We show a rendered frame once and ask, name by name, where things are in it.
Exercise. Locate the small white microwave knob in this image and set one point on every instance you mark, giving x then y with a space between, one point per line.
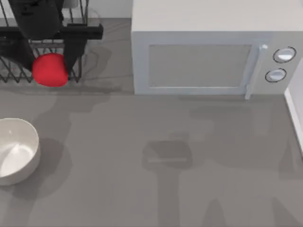
275 75

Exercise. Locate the red apple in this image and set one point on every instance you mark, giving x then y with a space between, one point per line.
49 71

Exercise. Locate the large white microwave knob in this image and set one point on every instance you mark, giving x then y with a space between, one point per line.
284 54

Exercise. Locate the white bowl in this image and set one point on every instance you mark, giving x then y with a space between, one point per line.
19 151

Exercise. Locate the pale grey microwave oven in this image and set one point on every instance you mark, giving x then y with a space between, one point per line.
201 16

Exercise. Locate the microwave oven door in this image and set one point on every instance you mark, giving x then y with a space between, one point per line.
198 66

